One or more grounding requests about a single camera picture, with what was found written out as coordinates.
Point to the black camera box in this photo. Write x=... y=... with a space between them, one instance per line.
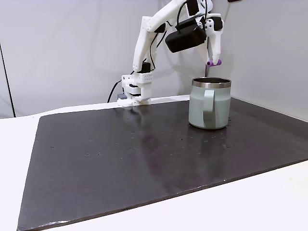
x=185 y=39

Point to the black table mat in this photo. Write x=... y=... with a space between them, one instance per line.
x=120 y=156

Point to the purple pen grip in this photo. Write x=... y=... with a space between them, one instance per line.
x=210 y=63

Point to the pale green steel mug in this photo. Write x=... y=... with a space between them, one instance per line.
x=216 y=110

